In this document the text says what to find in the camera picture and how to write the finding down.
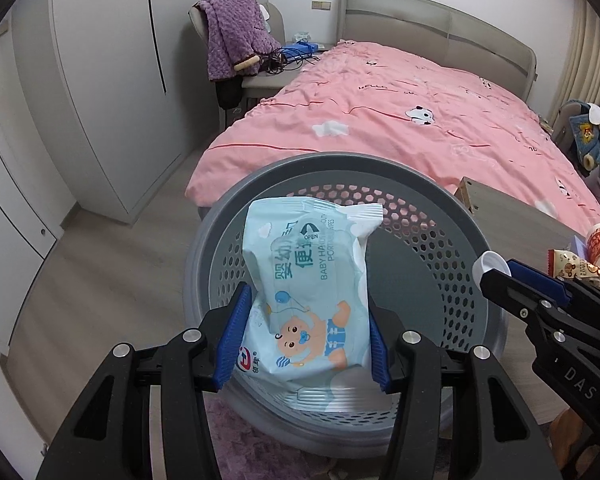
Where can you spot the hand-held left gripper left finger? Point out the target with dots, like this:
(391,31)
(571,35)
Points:
(232,342)

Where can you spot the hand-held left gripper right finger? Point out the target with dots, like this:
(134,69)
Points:
(377,355)

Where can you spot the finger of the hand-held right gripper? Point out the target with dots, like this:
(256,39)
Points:
(540,277)
(510,292)

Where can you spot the grey perforated plastic basket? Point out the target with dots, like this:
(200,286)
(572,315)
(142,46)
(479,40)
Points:
(430,280)

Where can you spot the light blue baby wipes pack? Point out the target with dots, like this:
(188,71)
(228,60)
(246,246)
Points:
(305,285)

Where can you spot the brown cartoon snack packet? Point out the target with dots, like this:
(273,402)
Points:
(575,267)

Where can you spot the purple fluffy rug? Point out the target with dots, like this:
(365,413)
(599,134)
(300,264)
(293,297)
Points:
(230,440)

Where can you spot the grey chair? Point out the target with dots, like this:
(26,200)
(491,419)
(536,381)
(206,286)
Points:
(562,127)

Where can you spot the blue plush garment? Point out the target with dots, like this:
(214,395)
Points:
(592,132)

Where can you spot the bed with pink duvet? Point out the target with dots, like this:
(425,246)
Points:
(405,125)

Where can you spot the beige curtain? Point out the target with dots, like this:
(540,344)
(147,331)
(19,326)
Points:
(592,45)

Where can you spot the beige chair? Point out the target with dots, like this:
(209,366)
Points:
(265,82)

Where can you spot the grey upholstered bed headboard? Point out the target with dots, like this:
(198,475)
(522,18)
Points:
(445,25)

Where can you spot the white wardrobe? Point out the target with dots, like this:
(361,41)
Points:
(105,85)

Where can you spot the blue flat box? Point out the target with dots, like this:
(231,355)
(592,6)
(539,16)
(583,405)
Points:
(300,50)

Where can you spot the purple fleece blanket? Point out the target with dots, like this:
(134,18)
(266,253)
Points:
(232,35)

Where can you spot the small white cloth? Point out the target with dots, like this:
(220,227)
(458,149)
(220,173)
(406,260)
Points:
(266,11)

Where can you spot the wall switch plate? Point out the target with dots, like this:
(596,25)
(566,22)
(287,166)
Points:
(321,5)

